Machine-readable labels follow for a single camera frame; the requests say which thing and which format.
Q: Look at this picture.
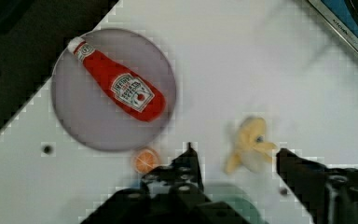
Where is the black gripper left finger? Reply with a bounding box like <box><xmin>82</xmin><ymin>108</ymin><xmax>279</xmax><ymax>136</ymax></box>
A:
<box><xmin>80</xmin><ymin>145</ymin><xmax>251</xmax><ymax>224</ymax></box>

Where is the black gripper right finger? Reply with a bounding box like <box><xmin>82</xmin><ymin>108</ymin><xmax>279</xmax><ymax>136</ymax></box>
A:
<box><xmin>276</xmin><ymin>148</ymin><xmax>358</xmax><ymax>224</ymax></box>

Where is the yellow plush peeled banana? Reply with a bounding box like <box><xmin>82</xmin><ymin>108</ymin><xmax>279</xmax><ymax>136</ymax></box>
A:
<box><xmin>225</xmin><ymin>117</ymin><xmax>277</xmax><ymax>175</ymax></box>

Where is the silver toaster oven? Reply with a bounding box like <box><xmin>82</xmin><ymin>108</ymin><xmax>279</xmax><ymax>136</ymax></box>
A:
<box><xmin>306</xmin><ymin>0</ymin><xmax>358</xmax><ymax>55</ymax></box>

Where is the orange slice toy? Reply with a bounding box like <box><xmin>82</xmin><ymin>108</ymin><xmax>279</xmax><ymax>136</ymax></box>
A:
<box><xmin>131</xmin><ymin>147</ymin><xmax>160</xmax><ymax>174</ymax></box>

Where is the green mug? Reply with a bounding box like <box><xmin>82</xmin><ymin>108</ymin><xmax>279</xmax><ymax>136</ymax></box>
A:
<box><xmin>204</xmin><ymin>183</ymin><xmax>269</xmax><ymax>224</ymax></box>

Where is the red plush ketchup bottle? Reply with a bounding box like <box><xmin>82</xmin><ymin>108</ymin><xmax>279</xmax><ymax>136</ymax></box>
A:
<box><xmin>67</xmin><ymin>37</ymin><xmax>166</xmax><ymax>122</ymax></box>

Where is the grey round plate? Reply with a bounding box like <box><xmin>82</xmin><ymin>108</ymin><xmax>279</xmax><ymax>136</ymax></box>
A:
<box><xmin>51</xmin><ymin>28</ymin><xmax>177</xmax><ymax>151</ymax></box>

